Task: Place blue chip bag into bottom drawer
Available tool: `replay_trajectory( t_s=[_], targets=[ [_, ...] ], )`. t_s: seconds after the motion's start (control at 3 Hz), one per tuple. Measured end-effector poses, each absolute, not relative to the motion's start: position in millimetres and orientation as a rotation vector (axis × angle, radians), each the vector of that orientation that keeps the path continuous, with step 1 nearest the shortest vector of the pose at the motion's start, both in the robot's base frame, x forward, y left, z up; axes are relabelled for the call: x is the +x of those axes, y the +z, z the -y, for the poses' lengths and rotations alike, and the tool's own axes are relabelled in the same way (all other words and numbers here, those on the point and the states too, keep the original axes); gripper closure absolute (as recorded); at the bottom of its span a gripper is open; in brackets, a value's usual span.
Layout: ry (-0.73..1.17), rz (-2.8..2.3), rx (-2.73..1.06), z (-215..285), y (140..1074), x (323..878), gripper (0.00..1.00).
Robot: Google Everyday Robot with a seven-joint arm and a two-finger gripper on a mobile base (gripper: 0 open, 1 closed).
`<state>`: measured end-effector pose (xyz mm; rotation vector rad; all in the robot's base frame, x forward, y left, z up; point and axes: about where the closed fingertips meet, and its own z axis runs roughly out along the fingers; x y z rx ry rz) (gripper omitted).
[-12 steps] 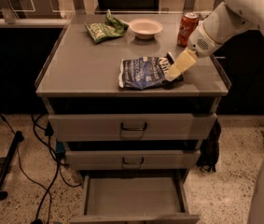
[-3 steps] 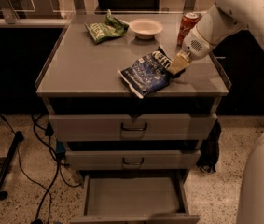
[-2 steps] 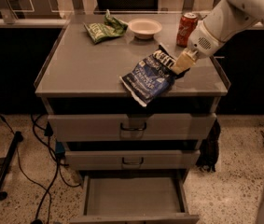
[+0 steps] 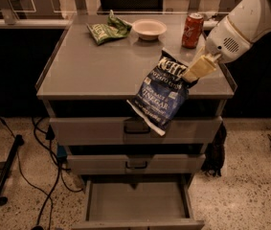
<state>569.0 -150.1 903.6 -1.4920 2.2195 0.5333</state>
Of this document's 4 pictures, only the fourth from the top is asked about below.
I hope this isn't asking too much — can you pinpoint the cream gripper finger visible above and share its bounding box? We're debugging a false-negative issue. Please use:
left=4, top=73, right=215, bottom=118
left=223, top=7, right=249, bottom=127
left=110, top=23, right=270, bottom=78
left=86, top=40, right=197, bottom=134
left=190, top=46, right=205, bottom=67
left=182, top=54, right=217, bottom=82

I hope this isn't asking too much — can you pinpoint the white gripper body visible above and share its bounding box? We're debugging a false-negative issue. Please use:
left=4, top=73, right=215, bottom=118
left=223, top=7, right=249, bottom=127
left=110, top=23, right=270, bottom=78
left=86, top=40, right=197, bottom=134
left=205, top=17, right=252, bottom=63

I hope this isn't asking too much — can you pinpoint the blue chip bag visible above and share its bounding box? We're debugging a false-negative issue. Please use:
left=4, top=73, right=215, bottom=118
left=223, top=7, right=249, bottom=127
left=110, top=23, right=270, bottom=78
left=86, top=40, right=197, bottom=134
left=127, top=50, right=197, bottom=136

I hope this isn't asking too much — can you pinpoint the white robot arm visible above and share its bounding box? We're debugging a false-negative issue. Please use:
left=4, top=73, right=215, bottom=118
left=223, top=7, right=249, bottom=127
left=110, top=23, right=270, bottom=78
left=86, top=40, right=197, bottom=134
left=182, top=0, right=271, bottom=82

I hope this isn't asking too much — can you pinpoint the green chip bag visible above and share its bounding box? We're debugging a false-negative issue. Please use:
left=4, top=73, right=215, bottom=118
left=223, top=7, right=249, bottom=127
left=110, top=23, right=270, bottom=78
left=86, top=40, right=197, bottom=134
left=86, top=10, right=132, bottom=46

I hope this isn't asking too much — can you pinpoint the top grey drawer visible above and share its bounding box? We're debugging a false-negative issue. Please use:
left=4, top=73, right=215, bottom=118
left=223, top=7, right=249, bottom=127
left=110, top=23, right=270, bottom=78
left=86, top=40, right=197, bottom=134
left=50, top=117, right=222, bottom=146

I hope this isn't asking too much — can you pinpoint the grey drawer cabinet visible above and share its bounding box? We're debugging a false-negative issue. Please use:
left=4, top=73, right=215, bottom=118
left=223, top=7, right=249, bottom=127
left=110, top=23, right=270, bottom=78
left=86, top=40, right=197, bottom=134
left=34, top=13, right=238, bottom=230

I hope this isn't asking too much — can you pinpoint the middle grey drawer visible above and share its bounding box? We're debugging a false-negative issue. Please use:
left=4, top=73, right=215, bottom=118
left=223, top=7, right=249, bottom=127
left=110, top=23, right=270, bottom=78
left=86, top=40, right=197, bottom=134
left=67, top=154, right=205, bottom=175

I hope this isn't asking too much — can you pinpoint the bottom grey open drawer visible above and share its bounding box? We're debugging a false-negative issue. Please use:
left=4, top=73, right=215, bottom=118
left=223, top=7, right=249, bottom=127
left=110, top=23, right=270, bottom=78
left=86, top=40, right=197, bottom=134
left=72, top=177, right=204, bottom=230

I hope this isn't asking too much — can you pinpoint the red soda can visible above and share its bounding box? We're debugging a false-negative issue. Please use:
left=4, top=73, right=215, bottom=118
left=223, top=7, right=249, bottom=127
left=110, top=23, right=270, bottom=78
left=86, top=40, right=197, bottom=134
left=182, top=12, right=204, bottom=49

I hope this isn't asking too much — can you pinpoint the white paper bowl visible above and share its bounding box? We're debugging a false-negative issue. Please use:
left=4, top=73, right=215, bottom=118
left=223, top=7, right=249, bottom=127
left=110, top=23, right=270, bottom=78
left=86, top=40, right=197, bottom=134
left=132, top=19, right=167, bottom=41

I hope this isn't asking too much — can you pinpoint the black bundle beside cabinet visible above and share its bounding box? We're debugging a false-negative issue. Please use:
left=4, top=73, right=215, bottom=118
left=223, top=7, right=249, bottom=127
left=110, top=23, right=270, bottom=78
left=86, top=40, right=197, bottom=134
left=201, top=123, right=227, bottom=176

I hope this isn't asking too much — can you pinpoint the dark chair behind glass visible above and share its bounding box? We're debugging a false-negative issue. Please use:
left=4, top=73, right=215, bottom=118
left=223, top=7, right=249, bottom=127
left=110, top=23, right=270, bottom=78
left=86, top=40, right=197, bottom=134
left=100, top=0, right=164, bottom=12

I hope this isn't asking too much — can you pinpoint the blue power adapter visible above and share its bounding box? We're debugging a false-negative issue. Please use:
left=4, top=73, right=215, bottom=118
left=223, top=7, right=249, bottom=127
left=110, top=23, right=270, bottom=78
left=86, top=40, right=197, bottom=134
left=56, top=145, right=67, bottom=163

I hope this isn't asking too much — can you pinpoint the black floor stand bar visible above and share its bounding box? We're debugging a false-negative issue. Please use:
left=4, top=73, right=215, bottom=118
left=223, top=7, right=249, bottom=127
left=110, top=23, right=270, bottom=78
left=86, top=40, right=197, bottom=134
left=0, top=134, right=24, bottom=206

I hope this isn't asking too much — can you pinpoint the black floor cable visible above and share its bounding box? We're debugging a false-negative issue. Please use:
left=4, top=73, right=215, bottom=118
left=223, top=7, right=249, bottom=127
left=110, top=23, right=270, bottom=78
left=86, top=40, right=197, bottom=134
left=0, top=116, right=85, bottom=230

